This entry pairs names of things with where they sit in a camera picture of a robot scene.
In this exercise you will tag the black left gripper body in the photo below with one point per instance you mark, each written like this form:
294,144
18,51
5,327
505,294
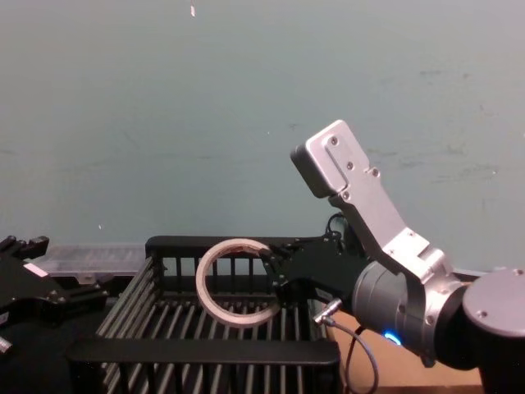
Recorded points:
28,297

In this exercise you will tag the roll of white tape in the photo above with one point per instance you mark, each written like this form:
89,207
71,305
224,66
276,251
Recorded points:
201,283

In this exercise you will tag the black rack with steel bars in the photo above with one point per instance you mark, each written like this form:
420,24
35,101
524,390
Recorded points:
205,355

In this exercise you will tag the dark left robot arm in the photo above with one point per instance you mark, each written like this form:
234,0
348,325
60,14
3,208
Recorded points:
28,365

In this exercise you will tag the clear plastic case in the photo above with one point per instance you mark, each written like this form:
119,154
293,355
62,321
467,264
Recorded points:
94,258

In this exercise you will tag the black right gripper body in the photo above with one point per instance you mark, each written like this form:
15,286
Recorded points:
320,267

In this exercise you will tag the shallow brown cardboard tray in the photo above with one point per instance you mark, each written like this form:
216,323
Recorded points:
410,371

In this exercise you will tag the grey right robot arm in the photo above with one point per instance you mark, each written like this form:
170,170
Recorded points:
410,287

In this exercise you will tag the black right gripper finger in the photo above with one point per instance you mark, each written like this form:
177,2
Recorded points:
279,252
289,294

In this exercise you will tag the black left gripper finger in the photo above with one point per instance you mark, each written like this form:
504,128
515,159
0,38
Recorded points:
84,299
30,247

